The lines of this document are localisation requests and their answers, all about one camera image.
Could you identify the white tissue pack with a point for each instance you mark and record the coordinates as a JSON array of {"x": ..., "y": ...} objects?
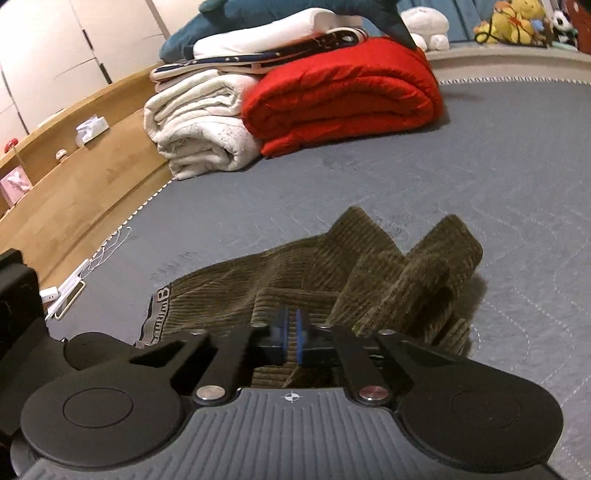
[{"x": 92, "y": 129}]

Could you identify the white wardrobe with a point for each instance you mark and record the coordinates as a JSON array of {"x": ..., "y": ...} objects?
[{"x": 55, "y": 46}]

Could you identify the panda plush toy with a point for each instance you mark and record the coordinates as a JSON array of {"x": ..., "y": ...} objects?
[{"x": 563, "y": 25}]

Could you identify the white power strip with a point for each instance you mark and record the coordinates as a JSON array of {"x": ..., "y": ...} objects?
[{"x": 76, "y": 277}]

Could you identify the white plush toy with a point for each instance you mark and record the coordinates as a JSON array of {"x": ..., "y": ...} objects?
[{"x": 427, "y": 21}]

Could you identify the white charger plug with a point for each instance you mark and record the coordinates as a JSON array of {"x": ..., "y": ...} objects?
[{"x": 50, "y": 295}]

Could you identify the wooden bed frame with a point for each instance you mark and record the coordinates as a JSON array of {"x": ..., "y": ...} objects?
[{"x": 92, "y": 194}]

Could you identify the red folded quilt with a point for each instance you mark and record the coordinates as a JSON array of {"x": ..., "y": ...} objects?
[{"x": 341, "y": 97}]

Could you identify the white folded blanket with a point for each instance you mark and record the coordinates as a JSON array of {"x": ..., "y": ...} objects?
[{"x": 198, "y": 129}]

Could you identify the white pillow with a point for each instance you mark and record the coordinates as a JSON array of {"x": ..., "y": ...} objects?
[{"x": 258, "y": 34}]

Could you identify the orange yellow plush toy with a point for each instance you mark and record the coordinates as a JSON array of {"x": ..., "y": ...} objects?
[{"x": 505, "y": 27}]

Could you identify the small white pink ornament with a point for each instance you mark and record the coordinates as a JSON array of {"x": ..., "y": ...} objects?
[{"x": 61, "y": 155}]

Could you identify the small red ornament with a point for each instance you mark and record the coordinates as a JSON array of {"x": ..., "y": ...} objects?
[{"x": 10, "y": 144}]

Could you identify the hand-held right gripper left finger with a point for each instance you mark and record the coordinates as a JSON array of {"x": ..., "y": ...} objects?
[{"x": 282, "y": 337}]

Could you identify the pink box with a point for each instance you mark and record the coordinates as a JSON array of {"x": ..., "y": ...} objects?
[{"x": 16, "y": 184}]

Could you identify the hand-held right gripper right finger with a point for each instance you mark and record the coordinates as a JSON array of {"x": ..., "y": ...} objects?
[{"x": 299, "y": 337}]

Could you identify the blue curtain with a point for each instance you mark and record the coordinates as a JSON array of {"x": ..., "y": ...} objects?
[{"x": 466, "y": 23}]

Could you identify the teal shark plush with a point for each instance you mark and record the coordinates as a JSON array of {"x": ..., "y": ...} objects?
[{"x": 184, "y": 41}]

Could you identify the navy star-patterned blanket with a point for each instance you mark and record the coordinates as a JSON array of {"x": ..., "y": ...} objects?
[{"x": 231, "y": 62}]

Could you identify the dark red cushion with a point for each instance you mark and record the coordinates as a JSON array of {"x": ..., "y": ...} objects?
[{"x": 577, "y": 7}]

